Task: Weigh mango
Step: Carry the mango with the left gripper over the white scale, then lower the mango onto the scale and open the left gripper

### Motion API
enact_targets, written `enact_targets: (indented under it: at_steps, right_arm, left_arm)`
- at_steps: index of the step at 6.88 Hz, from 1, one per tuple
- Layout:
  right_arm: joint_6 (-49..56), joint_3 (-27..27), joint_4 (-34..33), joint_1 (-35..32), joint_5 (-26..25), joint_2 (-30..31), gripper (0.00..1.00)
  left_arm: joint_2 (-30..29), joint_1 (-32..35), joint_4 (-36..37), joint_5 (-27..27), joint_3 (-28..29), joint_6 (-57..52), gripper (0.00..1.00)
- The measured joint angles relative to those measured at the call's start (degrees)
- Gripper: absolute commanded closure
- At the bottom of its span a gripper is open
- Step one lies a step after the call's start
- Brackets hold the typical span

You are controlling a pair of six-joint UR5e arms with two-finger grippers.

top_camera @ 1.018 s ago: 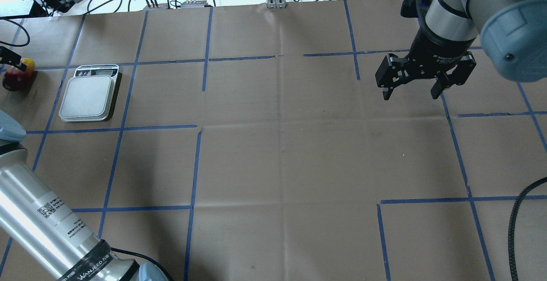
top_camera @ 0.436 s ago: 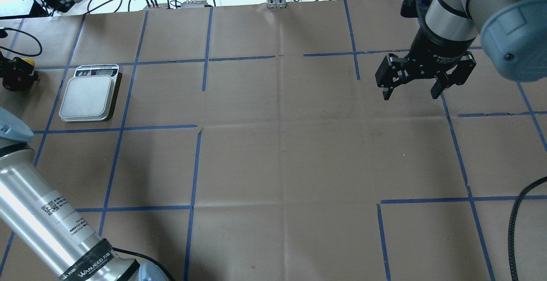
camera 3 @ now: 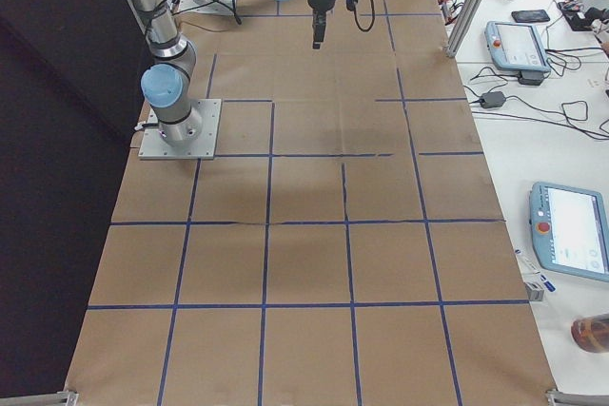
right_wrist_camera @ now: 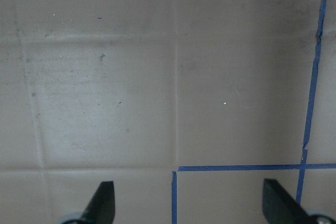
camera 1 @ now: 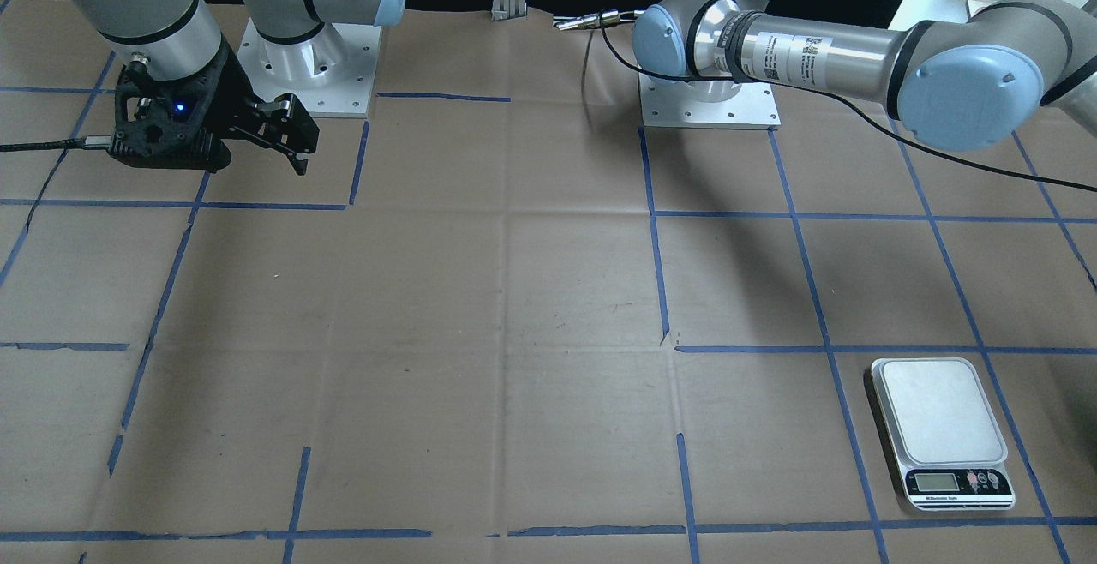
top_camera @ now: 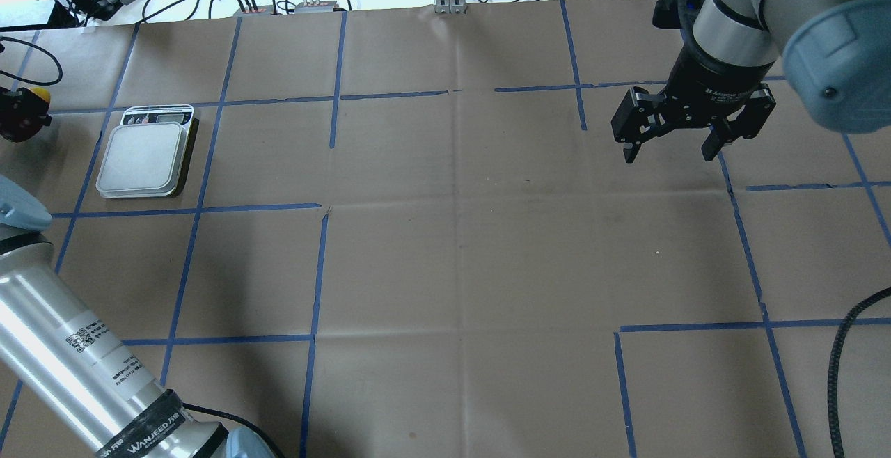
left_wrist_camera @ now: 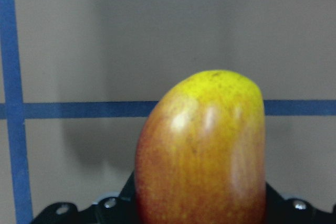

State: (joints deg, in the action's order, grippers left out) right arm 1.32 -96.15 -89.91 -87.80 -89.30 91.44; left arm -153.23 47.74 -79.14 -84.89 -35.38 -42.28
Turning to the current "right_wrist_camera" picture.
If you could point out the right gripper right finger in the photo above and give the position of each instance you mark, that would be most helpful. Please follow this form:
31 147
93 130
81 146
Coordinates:
279 207

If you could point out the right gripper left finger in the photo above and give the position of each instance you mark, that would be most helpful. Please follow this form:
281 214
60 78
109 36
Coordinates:
101 208

